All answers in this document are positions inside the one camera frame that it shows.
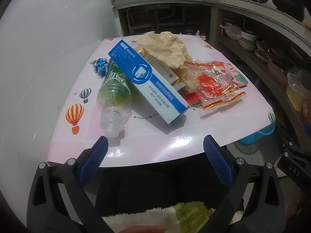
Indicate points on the blue plastic basket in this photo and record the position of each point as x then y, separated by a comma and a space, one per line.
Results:
262, 133

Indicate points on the blue white toothpaste box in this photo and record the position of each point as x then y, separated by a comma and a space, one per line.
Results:
145, 77

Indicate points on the red cap oil bottle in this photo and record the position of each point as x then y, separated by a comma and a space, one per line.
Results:
203, 36

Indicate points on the beige paper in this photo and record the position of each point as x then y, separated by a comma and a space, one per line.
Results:
165, 46

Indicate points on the stack of plates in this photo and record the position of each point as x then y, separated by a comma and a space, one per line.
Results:
263, 51

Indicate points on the clear bag with yellow contents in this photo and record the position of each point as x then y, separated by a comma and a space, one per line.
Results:
298, 89

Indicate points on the white green fuzzy robe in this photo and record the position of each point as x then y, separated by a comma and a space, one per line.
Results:
145, 216

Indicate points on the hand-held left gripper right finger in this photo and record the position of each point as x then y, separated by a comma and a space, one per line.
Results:
216, 160

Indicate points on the stack of white bowls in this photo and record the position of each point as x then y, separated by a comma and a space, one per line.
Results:
247, 40

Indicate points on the person's left hand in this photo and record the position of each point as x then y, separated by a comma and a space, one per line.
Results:
141, 230

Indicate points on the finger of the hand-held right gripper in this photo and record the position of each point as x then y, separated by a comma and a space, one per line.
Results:
288, 148

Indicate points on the grey concrete kitchen counter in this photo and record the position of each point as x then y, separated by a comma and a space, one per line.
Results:
170, 1

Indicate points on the pink printed table cover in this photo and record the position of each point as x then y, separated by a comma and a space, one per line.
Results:
170, 145

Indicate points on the dark glass jar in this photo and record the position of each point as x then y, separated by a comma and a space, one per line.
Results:
188, 32

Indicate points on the green plastic bottle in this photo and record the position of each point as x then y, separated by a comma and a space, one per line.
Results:
114, 87

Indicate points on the red gold clear wrapper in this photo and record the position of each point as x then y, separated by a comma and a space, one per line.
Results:
211, 87

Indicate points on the blue foil wrapper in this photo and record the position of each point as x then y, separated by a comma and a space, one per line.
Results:
99, 65

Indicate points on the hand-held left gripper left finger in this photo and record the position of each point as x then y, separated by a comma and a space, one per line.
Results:
94, 160

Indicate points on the white plastic bag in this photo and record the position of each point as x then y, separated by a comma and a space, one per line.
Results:
232, 31

